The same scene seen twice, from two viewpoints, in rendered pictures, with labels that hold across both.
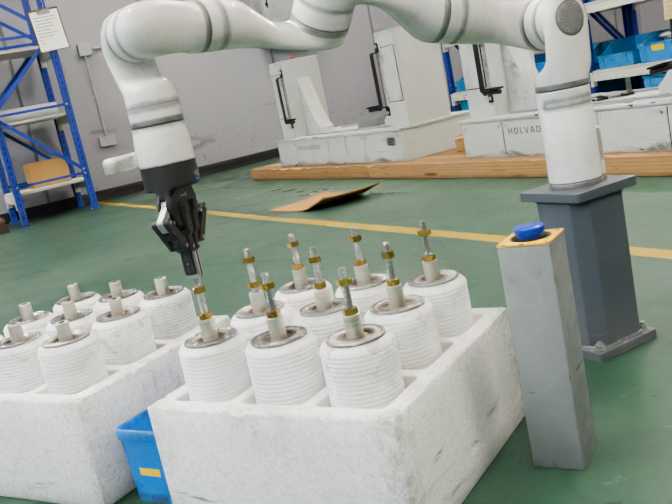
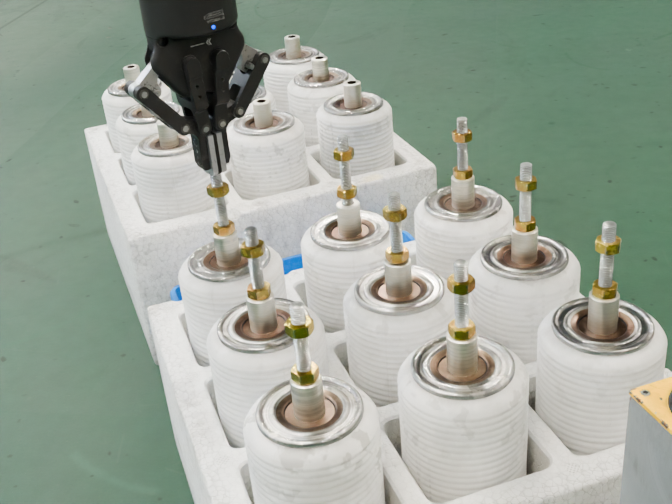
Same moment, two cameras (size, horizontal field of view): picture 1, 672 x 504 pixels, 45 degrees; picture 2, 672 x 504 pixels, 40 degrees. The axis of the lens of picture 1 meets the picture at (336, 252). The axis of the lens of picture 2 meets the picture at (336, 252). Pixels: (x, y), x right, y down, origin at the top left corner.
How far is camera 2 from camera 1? 69 cm
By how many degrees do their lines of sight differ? 41
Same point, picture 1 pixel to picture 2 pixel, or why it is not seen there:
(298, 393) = not seen: hidden behind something
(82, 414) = (138, 255)
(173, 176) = (163, 19)
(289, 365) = (238, 385)
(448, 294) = (591, 378)
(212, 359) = (197, 300)
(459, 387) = not seen: outside the picture
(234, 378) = not seen: hidden behind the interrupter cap
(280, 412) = (199, 445)
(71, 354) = (154, 171)
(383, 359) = (308, 484)
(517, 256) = (653, 438)
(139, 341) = (269, 173)
